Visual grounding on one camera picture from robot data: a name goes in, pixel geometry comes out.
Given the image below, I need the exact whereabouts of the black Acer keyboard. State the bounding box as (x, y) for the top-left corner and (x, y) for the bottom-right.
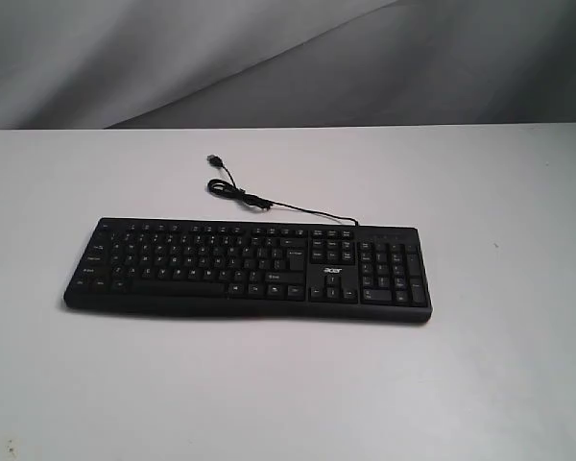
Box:
(63, 218), (433, 324)

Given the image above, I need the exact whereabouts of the grey wrinkled backdrop cloth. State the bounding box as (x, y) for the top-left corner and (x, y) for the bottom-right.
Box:
(0, 1), (576, 130)

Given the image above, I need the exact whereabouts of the black keyboard USB cable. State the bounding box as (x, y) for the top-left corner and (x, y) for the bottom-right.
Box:
(205, 154), (361, 229)

